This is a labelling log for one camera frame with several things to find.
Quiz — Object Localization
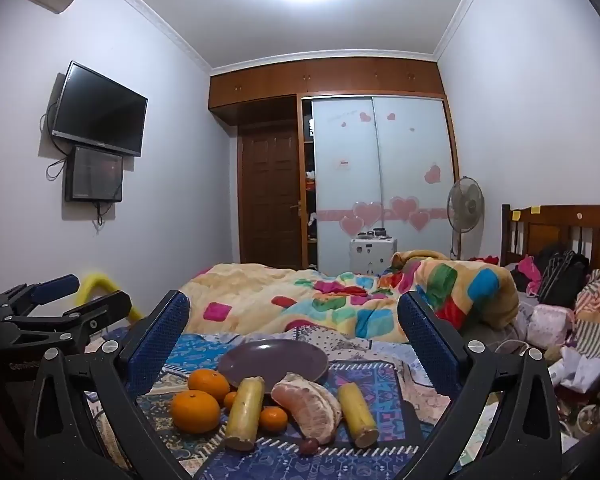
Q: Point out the standing fan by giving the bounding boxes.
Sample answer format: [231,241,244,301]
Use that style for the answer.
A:
[447,176,485,261]

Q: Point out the purple plate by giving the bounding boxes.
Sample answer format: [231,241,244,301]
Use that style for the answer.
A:
[217,338,329,385]

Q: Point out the white box appliance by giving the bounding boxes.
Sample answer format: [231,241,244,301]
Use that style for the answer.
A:
[350,230,398,277]

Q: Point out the wooden wardrobe with sliding doors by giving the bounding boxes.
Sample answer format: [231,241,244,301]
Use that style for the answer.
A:
[209,57,461,273]

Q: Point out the small black monitor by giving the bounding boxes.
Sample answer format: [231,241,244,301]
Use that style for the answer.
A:
[64,146,124,204]

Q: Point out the wooden bed headboard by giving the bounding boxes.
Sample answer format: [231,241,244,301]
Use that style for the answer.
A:
[500,204,600,268]

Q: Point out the pale yellow root vegetable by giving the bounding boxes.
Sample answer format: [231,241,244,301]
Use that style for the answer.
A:
[224,376,265,451]

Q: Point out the yellow foam tube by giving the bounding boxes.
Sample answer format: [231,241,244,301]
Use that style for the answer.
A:
[80,272,145,321]

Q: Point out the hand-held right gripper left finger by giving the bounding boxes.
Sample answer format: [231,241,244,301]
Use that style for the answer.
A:
[24,289,193,480]

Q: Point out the blue patterned cloth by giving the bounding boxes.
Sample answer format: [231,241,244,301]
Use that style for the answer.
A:
[84,325,501,480]

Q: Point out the black wall television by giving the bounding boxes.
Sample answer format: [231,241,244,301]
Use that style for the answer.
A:
[51,61,148,158]

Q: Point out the orange with sticker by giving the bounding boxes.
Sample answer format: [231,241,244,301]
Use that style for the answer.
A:
[188,368,231,403]

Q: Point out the colourful patchwork quilt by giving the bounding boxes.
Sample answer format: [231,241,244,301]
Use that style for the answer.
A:
[180,250,518,346]

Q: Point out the brown wooden door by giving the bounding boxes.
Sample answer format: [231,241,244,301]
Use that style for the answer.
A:
[238,127,301,270]

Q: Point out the striped bag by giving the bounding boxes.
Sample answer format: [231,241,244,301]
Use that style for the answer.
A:
[572,267,600,361]

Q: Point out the pink patterned bag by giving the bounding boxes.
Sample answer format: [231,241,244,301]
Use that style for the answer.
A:
[527,304,576,346]

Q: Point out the black bag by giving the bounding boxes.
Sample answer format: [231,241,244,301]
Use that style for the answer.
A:
[537,247,591,306]

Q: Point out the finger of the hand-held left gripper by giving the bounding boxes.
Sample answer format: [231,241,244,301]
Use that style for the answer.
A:
[10,290,133,347]
[0,274,80,324]

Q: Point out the large orange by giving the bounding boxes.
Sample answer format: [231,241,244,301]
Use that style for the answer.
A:
[171,390,222,434]

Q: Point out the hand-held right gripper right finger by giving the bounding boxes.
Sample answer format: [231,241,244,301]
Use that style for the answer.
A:
[396,290,564,480]

